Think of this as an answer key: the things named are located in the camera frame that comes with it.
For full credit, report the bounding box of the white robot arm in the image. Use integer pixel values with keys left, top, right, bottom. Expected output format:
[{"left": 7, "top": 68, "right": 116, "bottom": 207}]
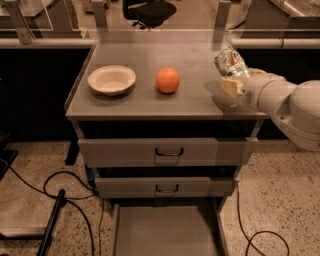
[{"left": 221, "top": 69, "right": 320, "bottom": 152}]

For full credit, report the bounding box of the bottom grey drawer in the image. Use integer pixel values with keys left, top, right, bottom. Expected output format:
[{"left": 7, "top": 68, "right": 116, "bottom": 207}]
[{"left": 110, "top": 202, "right": 229, "bottom": 256}]

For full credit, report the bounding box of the middle grey drawer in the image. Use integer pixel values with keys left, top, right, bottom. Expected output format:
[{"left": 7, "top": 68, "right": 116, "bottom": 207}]
[{"left": 95, "top": 177, "right": 237, "bottom": 198}]

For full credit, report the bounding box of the white horizontal rail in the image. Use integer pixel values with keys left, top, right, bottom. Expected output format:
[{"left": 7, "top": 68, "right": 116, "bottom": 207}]
[{"left": 0, "top": 38, "right": 320, "bottom": 49}]

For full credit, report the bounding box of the crushed 7up can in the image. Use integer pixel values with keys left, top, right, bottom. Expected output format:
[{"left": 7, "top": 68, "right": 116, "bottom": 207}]
[{"left": 214, "top": 47, "right": 251, "bottom": 79}]

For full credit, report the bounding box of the top grey drawer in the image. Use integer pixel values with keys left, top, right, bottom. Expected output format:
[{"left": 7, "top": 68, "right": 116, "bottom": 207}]
[{"left": 78, "top": 137, "right": 258, "bottom": 168}]

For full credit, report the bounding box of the grey drawer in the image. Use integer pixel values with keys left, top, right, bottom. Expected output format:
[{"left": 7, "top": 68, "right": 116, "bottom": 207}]
[
  {"left": 95, "top": 177, "right": 237, "bottom": 198},
  {"left": 110, "top": 202, "right": 229, "bottom": 256},
  {"left": 78, "top": 137, "right": 258, "bottom": 168}
]

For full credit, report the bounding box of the black cable floor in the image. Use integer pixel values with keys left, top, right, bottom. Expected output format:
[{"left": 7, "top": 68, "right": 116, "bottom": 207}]
[
  {"left": 235, "top": 185, "right": 290, "bottom": 256},
  {"left": 0, "top": 158, "right": 106, "bottom": 256}
]

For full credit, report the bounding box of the black cable left floor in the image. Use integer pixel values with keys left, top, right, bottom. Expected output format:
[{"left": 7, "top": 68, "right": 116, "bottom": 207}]
[{"left": 0, "top": 158, "right": 106, "bottom": 256}]

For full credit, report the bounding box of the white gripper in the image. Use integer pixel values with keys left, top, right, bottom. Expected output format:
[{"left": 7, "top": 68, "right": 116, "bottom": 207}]
[{"left": 220, "top": 68, "right": 296, "bottom": 116}]

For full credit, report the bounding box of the orange fruit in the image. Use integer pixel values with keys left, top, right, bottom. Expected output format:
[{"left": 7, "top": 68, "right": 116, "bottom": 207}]
[{"left": 156, "top": 68, "right": 180, "bottom": 94}]

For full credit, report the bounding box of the black office chair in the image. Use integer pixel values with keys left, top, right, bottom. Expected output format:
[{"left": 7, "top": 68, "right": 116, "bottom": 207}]
[{"left": 122, "top": 0, "right": 177, "bottom": 29}]

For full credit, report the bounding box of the grey drawer cabinet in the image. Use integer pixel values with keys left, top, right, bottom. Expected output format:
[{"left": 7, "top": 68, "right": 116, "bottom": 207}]
[{"left": 64, "top": 29, "right": 274, "bottom": 208}]

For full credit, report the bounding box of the black cable right floor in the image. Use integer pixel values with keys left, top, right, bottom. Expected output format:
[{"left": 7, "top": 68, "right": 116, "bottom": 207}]
[{"left": 235, "top": 185, "right": 290, "bottom": 256}]

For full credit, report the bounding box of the black floor bar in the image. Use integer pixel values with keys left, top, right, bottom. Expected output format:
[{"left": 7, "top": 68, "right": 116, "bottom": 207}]
[{"left": 36, "top": 189, "right": 65, "bottom": 256}]

